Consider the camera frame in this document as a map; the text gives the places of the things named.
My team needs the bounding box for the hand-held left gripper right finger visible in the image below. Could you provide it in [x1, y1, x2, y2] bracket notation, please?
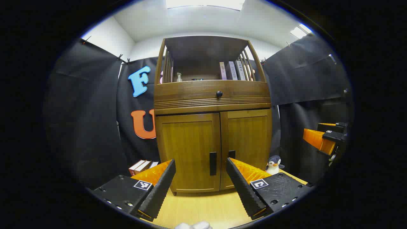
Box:
[226, 157, 314, 220]

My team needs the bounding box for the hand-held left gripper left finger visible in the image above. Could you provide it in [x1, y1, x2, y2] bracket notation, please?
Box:
[91, 159, 176, 222]

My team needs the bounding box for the wooden cabinet door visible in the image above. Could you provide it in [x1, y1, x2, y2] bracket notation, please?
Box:
[156, 114, 221, 193]
[220, 110, 273, 191]

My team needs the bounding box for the wooden double-door shoe cabinet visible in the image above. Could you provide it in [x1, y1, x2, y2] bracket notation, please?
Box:
[154, 36, 273, 195]

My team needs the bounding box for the brown book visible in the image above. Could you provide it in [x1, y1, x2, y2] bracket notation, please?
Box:
[134, 161, 152, 175]

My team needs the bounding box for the red-brown book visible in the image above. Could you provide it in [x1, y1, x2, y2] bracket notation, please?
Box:
[128, 160, 145, 176]

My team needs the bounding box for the penguin plush toy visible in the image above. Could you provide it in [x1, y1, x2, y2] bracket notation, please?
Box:
[266, 155, 285, 175]

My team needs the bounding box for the wooden drawer with black knob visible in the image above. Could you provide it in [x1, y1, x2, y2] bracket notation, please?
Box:
[154, 80, 271, 110]

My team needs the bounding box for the small ceiling light panel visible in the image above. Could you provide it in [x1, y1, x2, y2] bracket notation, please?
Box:
[290, 24, 314, 39]

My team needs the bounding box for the grey shelf book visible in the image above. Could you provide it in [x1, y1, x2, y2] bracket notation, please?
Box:
[235, 60, 247, 81]

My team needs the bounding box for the black backdrop cloth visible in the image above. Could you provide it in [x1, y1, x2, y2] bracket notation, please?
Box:
[43, 33, 353, 191]

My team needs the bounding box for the purple shelf book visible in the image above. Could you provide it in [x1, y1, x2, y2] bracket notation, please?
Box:
[226, 61, 238, 80]

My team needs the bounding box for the large ceiling light panel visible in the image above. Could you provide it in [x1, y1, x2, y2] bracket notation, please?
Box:
[165, 0, 246, 10]

